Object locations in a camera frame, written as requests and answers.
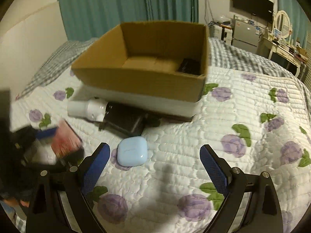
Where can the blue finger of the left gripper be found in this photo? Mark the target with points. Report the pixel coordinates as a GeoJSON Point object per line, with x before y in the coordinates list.
{"type": "Point", "coordinates": [46, 133]}

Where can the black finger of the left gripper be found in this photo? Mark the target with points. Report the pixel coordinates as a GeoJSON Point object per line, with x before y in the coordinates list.
{"type": "Point", "coordinates": [66, 160]}

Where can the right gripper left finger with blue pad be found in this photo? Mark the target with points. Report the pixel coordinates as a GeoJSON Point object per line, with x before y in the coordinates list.
{"type": "Point", "coordinates": [46, 212]}

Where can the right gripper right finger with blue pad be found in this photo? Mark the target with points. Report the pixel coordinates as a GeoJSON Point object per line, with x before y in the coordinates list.
{"type": "Point", "coordinates": [262, 213]}

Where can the white cylindrical bottle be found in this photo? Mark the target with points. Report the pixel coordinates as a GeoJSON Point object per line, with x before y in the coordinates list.
{"type": "Point", "coordinates": [93, 110]}

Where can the light blue earbuds case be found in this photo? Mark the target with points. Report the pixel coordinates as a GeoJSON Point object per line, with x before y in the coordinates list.
{"type": "Point", "coordinates": [132, 151]}

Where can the black power adapter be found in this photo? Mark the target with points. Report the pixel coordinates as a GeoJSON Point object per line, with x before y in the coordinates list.
{"type": "Point", "coordinates": [130, 121]}

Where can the black keyboard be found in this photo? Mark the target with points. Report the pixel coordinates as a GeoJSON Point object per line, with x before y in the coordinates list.
{"type": "Point", "coordinates": [189, 66]}

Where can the person's left hand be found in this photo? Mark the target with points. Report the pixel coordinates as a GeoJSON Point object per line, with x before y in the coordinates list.
{"type": "Point", "coordinates": [18, 199]}

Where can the white floral quilt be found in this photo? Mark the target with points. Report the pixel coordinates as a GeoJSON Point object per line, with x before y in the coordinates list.
{"type": "Point", "coordinates": [255, 122]}

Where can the teal curtain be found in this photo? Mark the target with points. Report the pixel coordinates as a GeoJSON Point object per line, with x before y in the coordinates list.
{"type": "Point", "coordinates": [85, 19]}
{"type": "Point", "coordinates": [298, 19]}

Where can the brown cardboard box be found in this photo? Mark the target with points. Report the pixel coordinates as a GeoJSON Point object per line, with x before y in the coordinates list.
{"type": "Point", "coordinates": [142, 58]}

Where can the grey checked bed sheet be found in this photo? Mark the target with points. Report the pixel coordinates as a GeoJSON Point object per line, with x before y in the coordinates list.
{"type": "Point", "coordinates": [222, 55]}

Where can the white dressing table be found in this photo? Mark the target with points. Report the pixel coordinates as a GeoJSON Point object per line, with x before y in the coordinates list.
{"type": "Point", "coordinates": [282, 56]}

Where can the grey mini fridge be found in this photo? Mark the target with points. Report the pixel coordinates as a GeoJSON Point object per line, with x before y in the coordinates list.
{"type": "Point", "coordinates": [245, 36]}

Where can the white suitcase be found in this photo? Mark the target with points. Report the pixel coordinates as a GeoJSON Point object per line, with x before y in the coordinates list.
{"type": "Point", "coordinates": [222, 33]}

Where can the white oval vanity mirror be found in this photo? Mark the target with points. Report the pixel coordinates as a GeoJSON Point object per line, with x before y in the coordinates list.
{"type": "Point", "coordinates": [282, 27]}

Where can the teal curtain right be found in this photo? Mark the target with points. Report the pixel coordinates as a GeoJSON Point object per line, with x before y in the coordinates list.
{"type": "Point", "coordinates": [298, 19]}

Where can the black wall television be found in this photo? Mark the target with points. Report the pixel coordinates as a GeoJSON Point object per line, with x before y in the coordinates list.
{"type": "Point", "coordinates": [260, 8]}

